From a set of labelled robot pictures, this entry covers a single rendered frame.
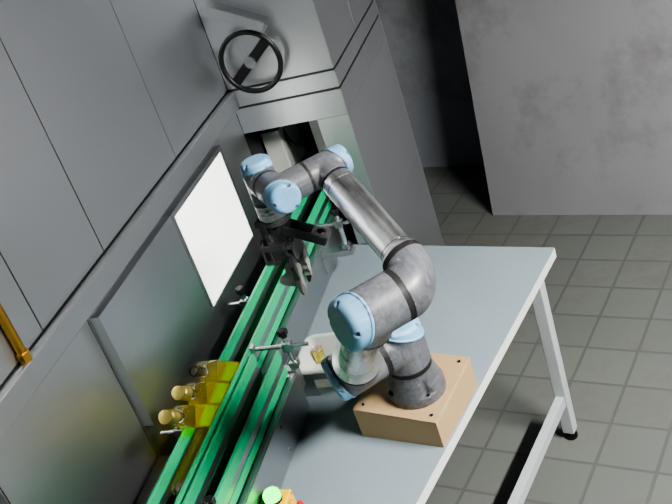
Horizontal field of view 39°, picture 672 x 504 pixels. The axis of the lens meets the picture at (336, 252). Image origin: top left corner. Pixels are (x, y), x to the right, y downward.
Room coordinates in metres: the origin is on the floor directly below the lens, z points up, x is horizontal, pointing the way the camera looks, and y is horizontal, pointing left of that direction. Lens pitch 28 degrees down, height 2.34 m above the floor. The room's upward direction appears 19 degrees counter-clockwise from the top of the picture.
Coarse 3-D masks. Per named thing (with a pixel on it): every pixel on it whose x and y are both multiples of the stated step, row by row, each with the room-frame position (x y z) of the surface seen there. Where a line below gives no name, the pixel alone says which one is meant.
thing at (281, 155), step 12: (264, 132) 3.16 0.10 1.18; (276, 132) 3.14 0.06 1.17; (288, 132) 3.21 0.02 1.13; (312, 132) 3.07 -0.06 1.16; (264, 144) 3.16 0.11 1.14; (276, 144) 3.14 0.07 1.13; (288, 144) 3.18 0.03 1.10; (324, 144) 3.05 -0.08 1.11; (276, 156) 3.15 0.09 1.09; (288, 156) 3.14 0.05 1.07; (300, 156) 3.24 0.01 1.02; (276, 168) 3.15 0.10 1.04
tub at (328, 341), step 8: (312, 336) 2.34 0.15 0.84; (320, 336) 2.33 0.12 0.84; (328, 336) 2.32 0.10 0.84; (312, 344) 2.33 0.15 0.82; (320, 344) 2.33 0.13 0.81; (328, 344) 2.32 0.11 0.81; (336, 344) 2.31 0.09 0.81; (304, 352) 2.28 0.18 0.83; (328, 352) 2.32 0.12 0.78; (304, 360) 2.26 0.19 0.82; (312, 360) 2.30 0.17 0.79; (304, 368) 2.24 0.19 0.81; (312, 368) 2.28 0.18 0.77; (320, 368) 2.17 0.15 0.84
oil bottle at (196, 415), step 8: (176, 408) 1.90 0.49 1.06; (184, 408) 1.89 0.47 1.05; (192, 408) 1.89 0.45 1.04; (200, 408) 1.92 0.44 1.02; (208, 408) 1.95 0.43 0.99; (216, 408) 1.98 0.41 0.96; (192, 416) 1.88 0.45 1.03; (200, 416) 1.91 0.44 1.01; (208, 416) 1.93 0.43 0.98; (176, 424) 1.88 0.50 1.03; (184, 424) 1.87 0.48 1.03; (192, 424) 1.87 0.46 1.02; (200, 424) 1.89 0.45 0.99; (208, 424) 1.92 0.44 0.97
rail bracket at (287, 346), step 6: (282, 330) 2.15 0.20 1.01; (282, 336) 2.14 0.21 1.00; (282, 342) 2.16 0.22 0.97; (288, 342) 2.15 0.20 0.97; (300, 342) 2.14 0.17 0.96; (306, 342) 2.13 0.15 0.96; (252, 348) 2.19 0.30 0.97; (258, 348) 2.19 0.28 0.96; (264, 348) 2.18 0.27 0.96; (270, 348) 2.17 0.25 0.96; (276, 348) 2.16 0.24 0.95; (282, 348) 2.15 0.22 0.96; (288, 348) 2.14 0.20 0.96; (288, 354) 2.15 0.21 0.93; (294, 360) 2.15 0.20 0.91; (294, 366) 2.14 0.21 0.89
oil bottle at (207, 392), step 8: (192, 384) 1.98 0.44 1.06; (200, 384) 1.97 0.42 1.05; (208, 384) 1.99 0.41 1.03; (216, 384) 2.02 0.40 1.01; (224, 384) 2.05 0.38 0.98; (200, 392) 1.96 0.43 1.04; (208, 392) 1.97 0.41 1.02; (216, 392) 2.00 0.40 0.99; (224, 392) 2.03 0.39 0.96; (192, 400) 1.95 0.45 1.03; (200, 400) 1.95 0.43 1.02; (208, 400) 1.96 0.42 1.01; (216, 400) 1.99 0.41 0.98
